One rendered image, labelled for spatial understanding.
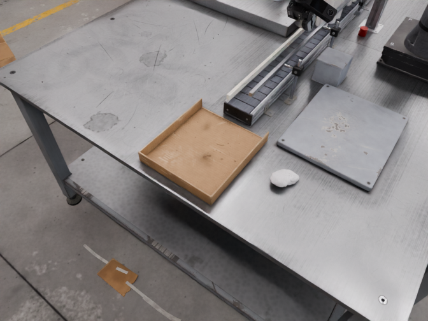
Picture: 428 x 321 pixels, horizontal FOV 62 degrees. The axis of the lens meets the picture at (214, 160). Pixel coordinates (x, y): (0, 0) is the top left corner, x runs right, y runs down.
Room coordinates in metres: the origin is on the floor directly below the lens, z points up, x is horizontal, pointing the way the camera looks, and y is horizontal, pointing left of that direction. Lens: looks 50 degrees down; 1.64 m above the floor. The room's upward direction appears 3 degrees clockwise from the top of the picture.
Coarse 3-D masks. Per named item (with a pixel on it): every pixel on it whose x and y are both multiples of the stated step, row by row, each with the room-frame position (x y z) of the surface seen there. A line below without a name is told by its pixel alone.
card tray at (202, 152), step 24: (192, 120) 0.84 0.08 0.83; (216, 120) 0.85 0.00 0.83; (168, 144) 0.73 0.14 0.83; (192, 144) 0.74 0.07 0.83; (216, 144) 0.74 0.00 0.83; (240, 144) 0.75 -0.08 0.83; (168, 168) 0.64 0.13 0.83; (192, 168) 0.64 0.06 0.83; (216, 168) 0.65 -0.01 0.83; (240, 168) 0.64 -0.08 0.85; (192, 192) 0.56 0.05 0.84; (216, 192) 0.54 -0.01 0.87
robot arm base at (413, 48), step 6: (420, 24) 1.21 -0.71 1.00; (414, 30) 1.22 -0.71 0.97; (420, 30) 1.19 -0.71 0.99; (426, 30) 1.17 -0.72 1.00; (408, 36) 1.23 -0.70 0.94; (414, 36) 1.20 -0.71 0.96; (420, 36) 1.18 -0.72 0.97; (426, 36) 1.17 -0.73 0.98; (408, 42) 1.20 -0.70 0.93; (414, 42) 1.20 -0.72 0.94; (420, 42) 1.17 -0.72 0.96; (426, 42) 1.16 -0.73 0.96; (408, 48) 1.19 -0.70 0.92; (414, 48) 1.17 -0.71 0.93; (420, 48) 1.16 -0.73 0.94; (426, 48) 1.15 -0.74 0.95; (414, 54) 1.16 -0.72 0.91; (420, 54) 1.15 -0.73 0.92; (426, 54) 1.14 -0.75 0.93
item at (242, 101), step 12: (348, 12) 1.52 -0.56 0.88; (300, 36) 1.30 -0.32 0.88; (324, 36) 1.31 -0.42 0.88; (288, 48) 1.21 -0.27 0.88; (312, 48) 1.22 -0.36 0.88; (276, 60) 1.13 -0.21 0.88; (264, 72) 1.06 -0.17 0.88; (288, 72) 1.06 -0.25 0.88; (252, 84) 0.99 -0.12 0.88; (276, 84) 0.99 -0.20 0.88; (240, 96) 0.92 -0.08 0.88; (264, 96) 0.92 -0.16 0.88; (240, 108) 0.86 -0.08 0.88; (252, 108) 0.86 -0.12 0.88
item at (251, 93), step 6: (348, 0) 1.46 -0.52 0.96; (342, 6) 1.40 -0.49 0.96; (324, 24) 1.26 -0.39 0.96; (318, 30) 1.22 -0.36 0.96; (312, 36) 1.18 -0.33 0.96; (306, 42) 1.14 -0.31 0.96; (300, 48) 1.10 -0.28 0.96; (294, 54) 1.06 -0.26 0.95; (288, 60) 1.02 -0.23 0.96; (276, 66) 0.98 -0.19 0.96; (282, 66) 0.99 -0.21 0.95; (270, 72) 0.94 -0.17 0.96; (276, 72) 0.96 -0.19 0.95; (264, 78) 0.91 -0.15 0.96; (270, 78) 0.93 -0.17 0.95; (258, 84) 0.88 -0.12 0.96; (264, 84) 0.90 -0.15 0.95; (252, 90) 0.85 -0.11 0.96; (258, 90) 0.86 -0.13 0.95; (252, 96) 0.84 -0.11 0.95
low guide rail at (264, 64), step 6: (300, 30) 1.29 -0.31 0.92; (294, 36) 1.24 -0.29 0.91; (288, 42) 1.20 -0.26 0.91; (282, 48) 1.16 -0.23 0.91; (276, 54) 1.13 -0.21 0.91; (270, 60) 1.09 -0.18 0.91; (258, 66) 1.04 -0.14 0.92; (264, 66) 1.06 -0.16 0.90; (252, 72) 1.01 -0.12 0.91; (258, 72) 1.02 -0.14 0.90; (246, 78) 0.97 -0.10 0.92; (252, 78) 0.99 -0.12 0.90; (240, 84) 0.94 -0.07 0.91; (234, 90) 0.90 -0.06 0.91; (228, 96) 0.88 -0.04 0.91
